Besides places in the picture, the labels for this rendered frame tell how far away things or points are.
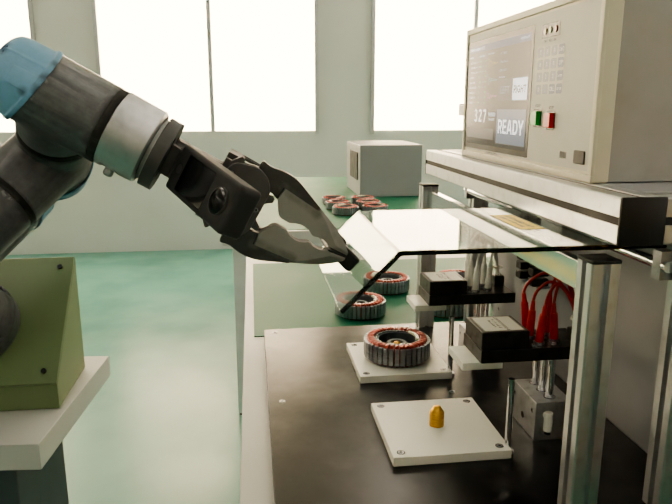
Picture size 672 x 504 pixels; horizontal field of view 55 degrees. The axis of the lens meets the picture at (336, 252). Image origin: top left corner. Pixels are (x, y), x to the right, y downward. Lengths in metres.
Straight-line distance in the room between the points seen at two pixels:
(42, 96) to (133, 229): 5.05
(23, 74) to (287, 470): 0.51
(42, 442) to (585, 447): 0.70
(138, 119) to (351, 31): 5.00
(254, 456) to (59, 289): 0.45
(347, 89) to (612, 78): 4.85
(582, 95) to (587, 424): 0.35
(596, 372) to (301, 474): 0.36
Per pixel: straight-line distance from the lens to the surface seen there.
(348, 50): 5.56
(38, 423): 1.06
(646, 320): 0.90
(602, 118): 0.75
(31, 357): 1.10
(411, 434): 0.87
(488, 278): 1.09
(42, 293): 1.15
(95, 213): 5.70
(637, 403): 0.94
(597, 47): 0.76
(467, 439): 0.87
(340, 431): 0.90
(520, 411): 0.94
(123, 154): 0.62
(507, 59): 0.98
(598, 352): 0.70
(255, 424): 0.97
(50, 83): 0.63
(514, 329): 0.85
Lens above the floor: 1.20
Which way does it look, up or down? 13 degrees down
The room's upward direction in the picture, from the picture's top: straight up
